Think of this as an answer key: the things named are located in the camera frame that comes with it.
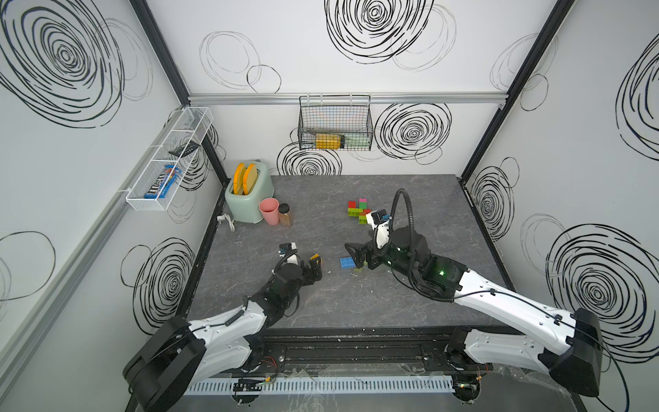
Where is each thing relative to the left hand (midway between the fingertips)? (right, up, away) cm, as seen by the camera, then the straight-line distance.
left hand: (310, 261), depth 85 cm
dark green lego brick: (+21, +18, +23) cm, 36 cm away
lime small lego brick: (+16, +4, -21) cm, 27 cm away
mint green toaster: (-26, +18, +11) cm, 33 cm away
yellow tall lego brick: (+2, 0, +8) cm, 8 cm away
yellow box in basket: (+6, +41, +2) cm, 41 cm away
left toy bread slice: (-27, +29, +6) cm, 40 cm away
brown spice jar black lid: (-11, +17, +13) cm, 24 cm away
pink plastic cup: (-17, +18, +14) cm, 28 cm away
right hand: (+15, +10, -14) cm, 23 cm away
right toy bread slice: (-23, +29, +8) cm, 38 cm away
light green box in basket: (+16, +41, +2) cm, 44 cm away
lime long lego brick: (+17, +16, +21) cm, 31 cm away
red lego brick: (+16, +19, +25) cm, 35 cm away
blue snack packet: (-40, +24, -16) cm, 49 cm away
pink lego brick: (+21, +21, +23) cm, 37 cm away
